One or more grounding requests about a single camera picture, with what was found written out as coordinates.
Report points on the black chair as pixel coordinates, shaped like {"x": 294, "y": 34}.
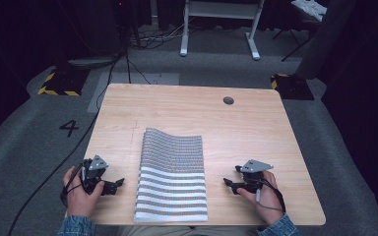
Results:
{"x": 303, "y": 28}

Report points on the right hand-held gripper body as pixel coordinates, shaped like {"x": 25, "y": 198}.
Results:
{"x": 252, "y": 172}

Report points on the white desk frame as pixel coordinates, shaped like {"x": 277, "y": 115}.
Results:
{"x": 220, "y": 10}

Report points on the person's left hand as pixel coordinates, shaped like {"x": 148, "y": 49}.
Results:
{"x": 78, "y": 198}

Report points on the person's right hand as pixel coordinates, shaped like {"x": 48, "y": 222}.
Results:
{"x": 269, "y": 200}

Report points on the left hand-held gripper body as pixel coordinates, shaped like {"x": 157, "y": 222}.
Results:
{"x": 93, "y": 170}

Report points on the black yellow striped stand base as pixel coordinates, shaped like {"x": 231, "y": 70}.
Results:
{"x": 292, "y": 87}
{"x": 64, "y": 83}

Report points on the grey curtain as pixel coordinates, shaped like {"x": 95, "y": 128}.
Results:
{"x": 328, "y": 36}

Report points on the grey white striped cloth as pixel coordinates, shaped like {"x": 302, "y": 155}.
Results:
{"x": 170, "y": 173}

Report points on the white cloth with print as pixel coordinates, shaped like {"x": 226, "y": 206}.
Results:
{"x": 310, "y": 8}

